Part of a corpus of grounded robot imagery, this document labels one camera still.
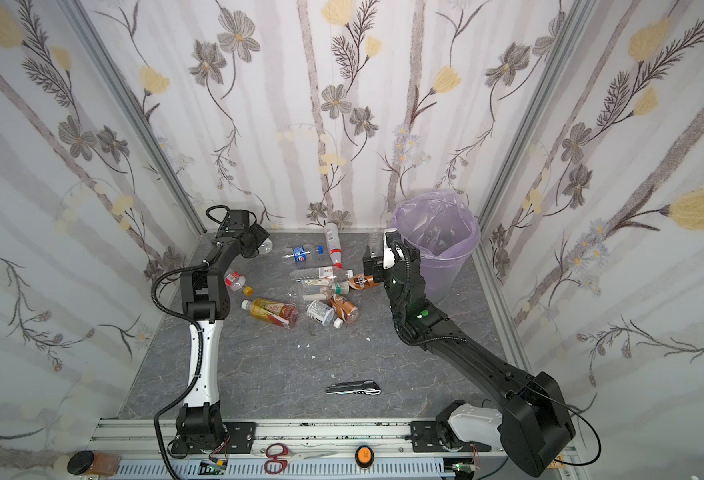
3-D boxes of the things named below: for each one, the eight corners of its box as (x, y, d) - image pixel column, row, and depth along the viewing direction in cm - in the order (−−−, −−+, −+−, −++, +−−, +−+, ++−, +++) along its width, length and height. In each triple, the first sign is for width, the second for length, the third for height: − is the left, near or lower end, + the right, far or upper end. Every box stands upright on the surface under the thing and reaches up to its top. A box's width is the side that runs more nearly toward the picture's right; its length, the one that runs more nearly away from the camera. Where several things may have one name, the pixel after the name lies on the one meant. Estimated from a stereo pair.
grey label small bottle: (305, 317, 97) (303, 309, 93) (314, 306, 100) (313, 297, 96) (335, 335, 94) (334, 327, 89) (344, 322, 96) (343, 314, 92)
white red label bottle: (331, 269, 110) (330, 262, 106) (325, 230, 123) (324, 222, 119) (344, 267, 110) (344, 260, 107) (337, 228, 123) (336, 221, 120)
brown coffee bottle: (328, 309, 100) (327, 299, 95) (339, 300, 102) (338, 290, 98) (348, 327, 96) (348, 319, 91) (359, 318, 98) (359, 309, 93)
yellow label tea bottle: (242, 318, 98) (236, 308, 93) (251, 303, 101) (245, 293, 96) (291, 331, 95) (288, 322, 90) (299, 315, 99) (296, 305, 94)
